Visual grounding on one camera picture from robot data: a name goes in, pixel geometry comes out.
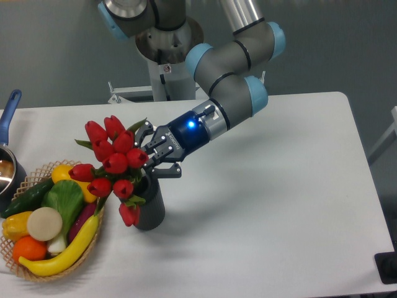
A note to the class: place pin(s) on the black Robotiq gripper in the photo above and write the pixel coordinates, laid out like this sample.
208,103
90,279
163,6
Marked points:
170,143

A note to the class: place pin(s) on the red tulip bouquet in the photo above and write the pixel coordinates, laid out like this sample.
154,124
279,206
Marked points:
114,147

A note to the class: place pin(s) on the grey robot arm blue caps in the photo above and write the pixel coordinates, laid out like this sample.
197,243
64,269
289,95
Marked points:
179,62

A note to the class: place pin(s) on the dark grey ribbed vase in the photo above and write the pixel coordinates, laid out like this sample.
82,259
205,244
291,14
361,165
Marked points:
152,212

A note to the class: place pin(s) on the purple sweet potato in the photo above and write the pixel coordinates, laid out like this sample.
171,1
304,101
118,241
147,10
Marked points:
86,212

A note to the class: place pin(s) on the green bok choy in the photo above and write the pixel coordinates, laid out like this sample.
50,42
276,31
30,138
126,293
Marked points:
67,198

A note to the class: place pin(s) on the woven wicker basket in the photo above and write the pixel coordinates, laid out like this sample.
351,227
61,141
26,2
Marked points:
7,246

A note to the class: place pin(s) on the yellow banana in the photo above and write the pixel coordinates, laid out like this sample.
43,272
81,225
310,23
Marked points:
69,256

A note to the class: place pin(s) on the green cucumber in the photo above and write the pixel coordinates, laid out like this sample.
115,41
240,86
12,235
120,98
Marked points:
28,200

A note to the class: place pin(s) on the yellow bell pepper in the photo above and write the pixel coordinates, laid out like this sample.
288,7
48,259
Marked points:
15,227

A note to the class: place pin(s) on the orange fruit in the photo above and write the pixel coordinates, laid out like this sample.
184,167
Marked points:
29,248

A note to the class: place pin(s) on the black device at table edge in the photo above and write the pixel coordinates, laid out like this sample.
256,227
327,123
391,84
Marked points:
386,266

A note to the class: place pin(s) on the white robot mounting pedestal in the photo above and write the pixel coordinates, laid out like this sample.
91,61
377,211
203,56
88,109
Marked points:
168,82

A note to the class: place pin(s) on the blue handled saucepan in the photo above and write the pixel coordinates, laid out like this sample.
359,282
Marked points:
12,172

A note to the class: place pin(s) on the white frame at right edge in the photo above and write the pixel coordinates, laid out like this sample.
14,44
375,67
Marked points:
387,138

